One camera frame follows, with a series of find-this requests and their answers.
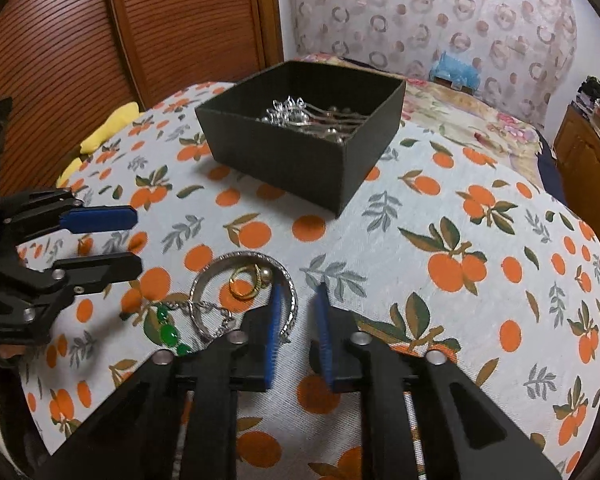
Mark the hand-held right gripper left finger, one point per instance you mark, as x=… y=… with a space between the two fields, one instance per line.
x=275 y=320

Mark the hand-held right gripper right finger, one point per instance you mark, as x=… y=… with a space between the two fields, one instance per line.
x=325 y=330

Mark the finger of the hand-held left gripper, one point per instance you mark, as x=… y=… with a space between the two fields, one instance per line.
x=100 y=270
x=100 y=220

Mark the silver bangle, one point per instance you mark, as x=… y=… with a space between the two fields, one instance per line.
x=245 y=258

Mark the black cardboard box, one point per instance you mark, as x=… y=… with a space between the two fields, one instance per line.
x=290 y=175

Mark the silver hairpins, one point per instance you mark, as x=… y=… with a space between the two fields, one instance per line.
x=290 y=115

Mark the pearl earring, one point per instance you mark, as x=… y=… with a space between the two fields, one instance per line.
x=266 y=275

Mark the yellow plush toy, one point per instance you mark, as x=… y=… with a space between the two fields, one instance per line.
x=115 y=120

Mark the orange fruit print tablecloth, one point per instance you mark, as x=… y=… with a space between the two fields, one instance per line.
x=380 y=240

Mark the wooden louvred wardrobe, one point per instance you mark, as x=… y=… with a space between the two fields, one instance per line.
x=180 y=25

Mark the floral bed blanket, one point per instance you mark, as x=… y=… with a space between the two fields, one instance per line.
x=480 y=120

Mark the dark blue bed sheet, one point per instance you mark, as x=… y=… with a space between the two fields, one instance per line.
x=550 y=165

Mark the wooden side cabinet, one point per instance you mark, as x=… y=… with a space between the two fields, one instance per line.
x=590 y=170

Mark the circle pattern curtain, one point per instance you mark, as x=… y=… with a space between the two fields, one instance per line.
x=405 y=10

